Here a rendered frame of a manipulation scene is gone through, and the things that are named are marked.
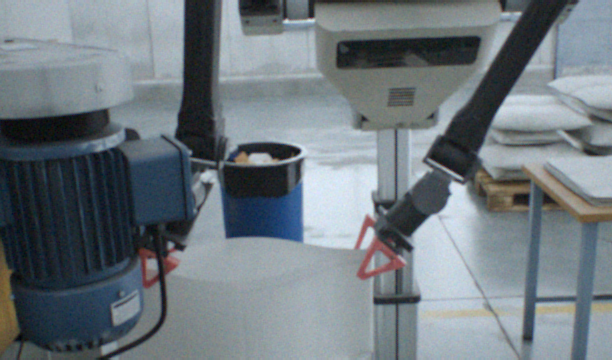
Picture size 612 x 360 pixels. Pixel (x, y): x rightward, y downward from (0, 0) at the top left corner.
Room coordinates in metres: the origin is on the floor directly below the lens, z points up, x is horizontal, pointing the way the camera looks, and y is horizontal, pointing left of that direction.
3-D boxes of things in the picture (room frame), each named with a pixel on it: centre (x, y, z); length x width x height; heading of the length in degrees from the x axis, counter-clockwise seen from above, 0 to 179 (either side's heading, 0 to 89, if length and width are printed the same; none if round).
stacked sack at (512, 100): (4.78, -1.50, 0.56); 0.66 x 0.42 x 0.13; 84
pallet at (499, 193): (4.59, -1.79, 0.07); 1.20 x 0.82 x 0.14; 88
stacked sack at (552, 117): (4.40, -1.47, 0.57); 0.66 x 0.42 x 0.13; 82
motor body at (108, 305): (0.78, 0.28, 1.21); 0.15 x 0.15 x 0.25
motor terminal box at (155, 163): (0.82, 0.19, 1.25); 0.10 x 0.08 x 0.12; 25
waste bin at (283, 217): (3.40, 0.22, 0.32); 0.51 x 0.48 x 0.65; 0
